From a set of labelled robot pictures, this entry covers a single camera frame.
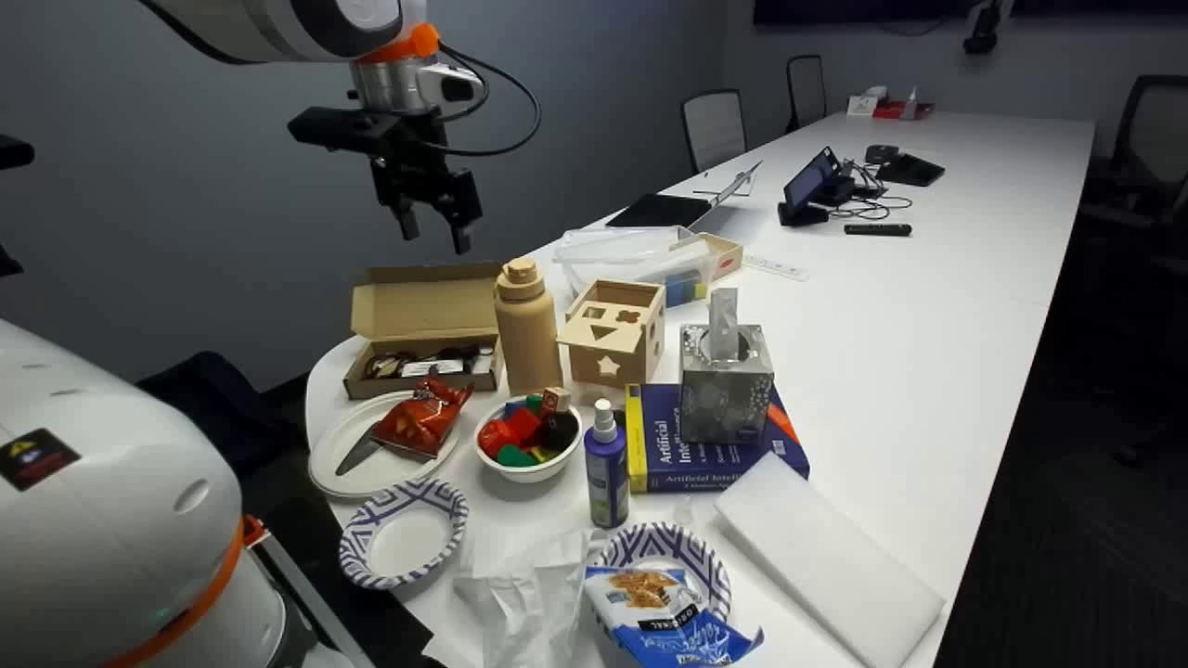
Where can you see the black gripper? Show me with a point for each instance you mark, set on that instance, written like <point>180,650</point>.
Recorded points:
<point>422,159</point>

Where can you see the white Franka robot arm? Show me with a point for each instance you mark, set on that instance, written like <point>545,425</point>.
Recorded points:
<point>99,496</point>

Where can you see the tan plastic bottle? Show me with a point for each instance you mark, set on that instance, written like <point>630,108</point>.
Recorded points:
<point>528,336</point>

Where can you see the open cardboard box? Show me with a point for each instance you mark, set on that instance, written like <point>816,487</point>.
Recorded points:
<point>422,309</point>

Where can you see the red snack bag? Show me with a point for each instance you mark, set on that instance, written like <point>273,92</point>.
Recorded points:
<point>422,421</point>

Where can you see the wooden shape sorter box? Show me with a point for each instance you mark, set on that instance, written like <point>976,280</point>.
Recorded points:
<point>614,336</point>

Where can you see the red toy block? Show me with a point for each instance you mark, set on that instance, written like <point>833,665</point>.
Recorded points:
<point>507,436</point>

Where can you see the clear plastic storage box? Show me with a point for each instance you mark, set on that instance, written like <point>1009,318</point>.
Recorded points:
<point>654,262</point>

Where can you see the flat black tablet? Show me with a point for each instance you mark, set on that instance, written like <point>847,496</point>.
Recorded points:
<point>658,207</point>

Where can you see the green toy block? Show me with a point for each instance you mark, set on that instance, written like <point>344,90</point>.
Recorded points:
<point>513,456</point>

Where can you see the white bowl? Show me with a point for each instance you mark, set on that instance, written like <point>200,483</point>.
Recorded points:
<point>528,468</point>

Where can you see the black bag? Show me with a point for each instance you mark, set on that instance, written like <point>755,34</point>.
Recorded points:
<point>208,409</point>

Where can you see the grey mesh office chair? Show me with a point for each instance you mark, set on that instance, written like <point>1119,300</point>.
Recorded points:
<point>713,128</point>
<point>809,90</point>

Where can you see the white tissue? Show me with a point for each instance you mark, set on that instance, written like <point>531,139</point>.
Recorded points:
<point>723,318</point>

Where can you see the blue patterned paper plate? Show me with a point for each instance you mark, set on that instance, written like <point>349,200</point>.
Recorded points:
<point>670,544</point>
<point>403,540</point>

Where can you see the blue book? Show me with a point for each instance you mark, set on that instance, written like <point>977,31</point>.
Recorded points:
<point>664,461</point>

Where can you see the grey tissue box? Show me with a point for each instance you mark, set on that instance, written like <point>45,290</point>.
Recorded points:
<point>726,389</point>

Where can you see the phone on black stand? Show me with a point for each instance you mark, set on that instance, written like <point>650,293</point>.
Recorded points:
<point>816,178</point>

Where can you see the white slanted bar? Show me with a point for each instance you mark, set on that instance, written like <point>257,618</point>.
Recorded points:
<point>309,593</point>

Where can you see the crumpled clear plastic bag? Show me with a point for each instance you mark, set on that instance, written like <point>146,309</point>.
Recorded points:
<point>513,607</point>

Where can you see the black remote stick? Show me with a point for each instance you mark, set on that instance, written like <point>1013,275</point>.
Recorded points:
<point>878,227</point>

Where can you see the blue cookie snack bag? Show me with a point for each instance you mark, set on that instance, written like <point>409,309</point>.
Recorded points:
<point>672,631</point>

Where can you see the red and white boxes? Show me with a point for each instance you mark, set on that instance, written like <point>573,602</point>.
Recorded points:
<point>893,104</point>

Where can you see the black pouch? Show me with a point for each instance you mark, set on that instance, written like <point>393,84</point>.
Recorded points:
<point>911,169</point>

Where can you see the white foam block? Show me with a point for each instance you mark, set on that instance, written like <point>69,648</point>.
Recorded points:
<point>831,560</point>

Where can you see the black office chair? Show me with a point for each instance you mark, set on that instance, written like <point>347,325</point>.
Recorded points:
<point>1154,133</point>

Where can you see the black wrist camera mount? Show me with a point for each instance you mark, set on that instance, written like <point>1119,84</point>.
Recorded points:
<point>327,128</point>

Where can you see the black wall mounted camera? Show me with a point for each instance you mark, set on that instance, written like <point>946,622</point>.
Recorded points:
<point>987,23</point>

